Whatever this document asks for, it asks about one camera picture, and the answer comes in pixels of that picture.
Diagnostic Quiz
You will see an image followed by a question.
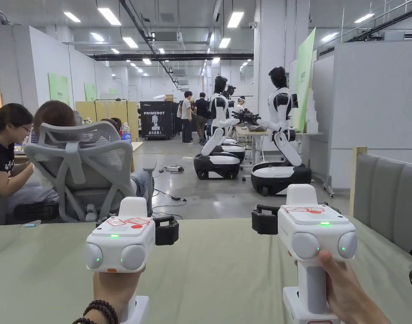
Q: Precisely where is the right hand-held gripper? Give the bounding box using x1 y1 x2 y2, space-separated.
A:
251 184 358 324

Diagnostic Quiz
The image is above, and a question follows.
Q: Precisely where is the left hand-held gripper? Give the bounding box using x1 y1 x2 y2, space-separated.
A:
85 197 179 324

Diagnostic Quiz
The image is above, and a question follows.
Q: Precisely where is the person's left forearm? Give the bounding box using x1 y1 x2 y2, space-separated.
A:
72 300 121 324

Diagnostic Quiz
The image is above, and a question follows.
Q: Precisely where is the person's left hand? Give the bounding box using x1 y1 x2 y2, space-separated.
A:
92 270 142 315

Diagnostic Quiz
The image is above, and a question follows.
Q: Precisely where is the person's right hand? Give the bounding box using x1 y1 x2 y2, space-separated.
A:
317 250 393 324

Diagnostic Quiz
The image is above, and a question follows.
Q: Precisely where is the grey padded headboard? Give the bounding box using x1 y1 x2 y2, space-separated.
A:
349 146 412 254

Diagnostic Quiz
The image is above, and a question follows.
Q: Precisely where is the grey mesh office chair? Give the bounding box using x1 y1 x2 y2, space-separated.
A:
23 121 157 223

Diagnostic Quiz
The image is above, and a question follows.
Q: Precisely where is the bed with pale green sheet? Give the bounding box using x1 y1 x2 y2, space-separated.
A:
0 217 412 324

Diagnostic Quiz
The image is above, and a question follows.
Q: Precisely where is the clear bottle with blue label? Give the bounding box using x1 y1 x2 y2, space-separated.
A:
119 122 132 143

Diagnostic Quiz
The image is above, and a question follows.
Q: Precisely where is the wooden table with white legs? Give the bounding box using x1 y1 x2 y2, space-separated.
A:
236 124 324 167

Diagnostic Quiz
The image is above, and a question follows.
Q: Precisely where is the white black humanoid robot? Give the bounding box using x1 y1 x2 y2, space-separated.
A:
222 84 247 163
250 66 313 197
193 76 260 180

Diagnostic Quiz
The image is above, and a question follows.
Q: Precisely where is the black crate with robot print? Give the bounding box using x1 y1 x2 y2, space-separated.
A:
139 100 176 140

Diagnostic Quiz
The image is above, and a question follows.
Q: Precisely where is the black clothes rack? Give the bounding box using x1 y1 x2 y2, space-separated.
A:
93 97 130 123

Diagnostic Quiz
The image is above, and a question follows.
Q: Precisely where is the group of people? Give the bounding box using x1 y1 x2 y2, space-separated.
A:
176 90 211 146

